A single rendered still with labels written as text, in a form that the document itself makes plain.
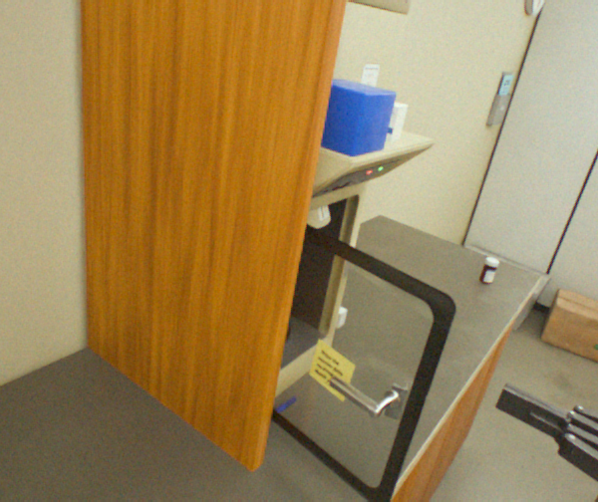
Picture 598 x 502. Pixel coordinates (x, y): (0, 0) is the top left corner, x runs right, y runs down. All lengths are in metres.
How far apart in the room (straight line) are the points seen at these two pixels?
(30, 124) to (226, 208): 0.40
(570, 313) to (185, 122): 3.13
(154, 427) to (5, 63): 0.68
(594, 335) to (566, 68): 1.69
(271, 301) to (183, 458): 0.37
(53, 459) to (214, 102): 0.65
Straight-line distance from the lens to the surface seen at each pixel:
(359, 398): 0.75
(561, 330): 3.70
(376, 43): 0.95
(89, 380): 1.15
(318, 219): 0.98
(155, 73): 0.85
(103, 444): 1.03
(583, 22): 3.79
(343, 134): 0.74
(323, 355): 0.84
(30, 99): 1.01
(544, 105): 3.80
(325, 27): 0.65
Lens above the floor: 1.68
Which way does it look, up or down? 25 degrees down
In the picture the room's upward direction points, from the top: 10 degrees clockwise
